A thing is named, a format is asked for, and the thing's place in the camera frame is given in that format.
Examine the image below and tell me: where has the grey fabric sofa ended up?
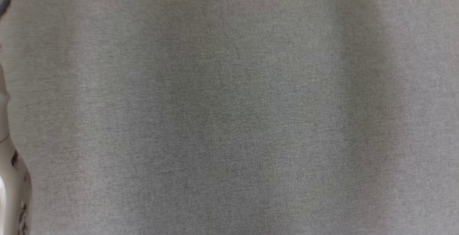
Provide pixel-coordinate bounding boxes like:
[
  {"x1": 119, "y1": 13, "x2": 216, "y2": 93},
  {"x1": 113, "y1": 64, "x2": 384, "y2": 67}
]
[{"x1": 0, "y1": 0, "x2": 459, "y2": 235}]

